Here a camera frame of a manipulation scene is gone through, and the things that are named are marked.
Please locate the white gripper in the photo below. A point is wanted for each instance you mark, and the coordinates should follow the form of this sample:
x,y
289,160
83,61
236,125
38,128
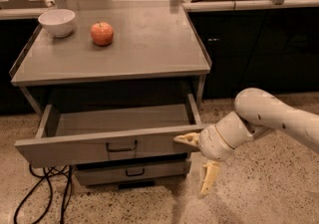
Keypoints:
x,y
210,142

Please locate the grey top drawer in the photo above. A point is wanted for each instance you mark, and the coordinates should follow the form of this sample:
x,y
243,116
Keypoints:
x,y
71,138

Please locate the grey drawer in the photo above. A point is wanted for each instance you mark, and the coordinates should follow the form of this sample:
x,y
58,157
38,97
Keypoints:
x,y
117,174
71,138

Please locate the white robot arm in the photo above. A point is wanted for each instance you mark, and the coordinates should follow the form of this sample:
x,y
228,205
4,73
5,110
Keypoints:
x,y
257,113

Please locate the grey lower drawer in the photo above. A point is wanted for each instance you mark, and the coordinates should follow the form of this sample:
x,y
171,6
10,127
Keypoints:
x,y
117,174

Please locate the grey cabinet with counter top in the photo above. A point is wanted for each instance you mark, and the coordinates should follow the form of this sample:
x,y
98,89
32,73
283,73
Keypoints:
x,y
152,39

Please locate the dark low cabinet right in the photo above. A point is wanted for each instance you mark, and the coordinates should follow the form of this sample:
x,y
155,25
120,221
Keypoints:
x,y
276,50

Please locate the red apple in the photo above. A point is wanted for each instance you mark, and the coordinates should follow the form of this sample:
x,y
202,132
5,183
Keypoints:
x,y
102,33

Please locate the white ceramic bowl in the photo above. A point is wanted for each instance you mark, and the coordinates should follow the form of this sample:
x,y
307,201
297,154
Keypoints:
x,y
59,22

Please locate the black top drawer handle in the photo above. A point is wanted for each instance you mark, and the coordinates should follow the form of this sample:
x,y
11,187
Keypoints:
x,y
121,146

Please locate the black drawer handle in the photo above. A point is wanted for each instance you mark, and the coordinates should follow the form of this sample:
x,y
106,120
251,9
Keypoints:
x,y
121,146
135,172

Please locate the black lower drawer handle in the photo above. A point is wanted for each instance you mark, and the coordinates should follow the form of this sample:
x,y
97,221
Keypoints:
x,y
135,172

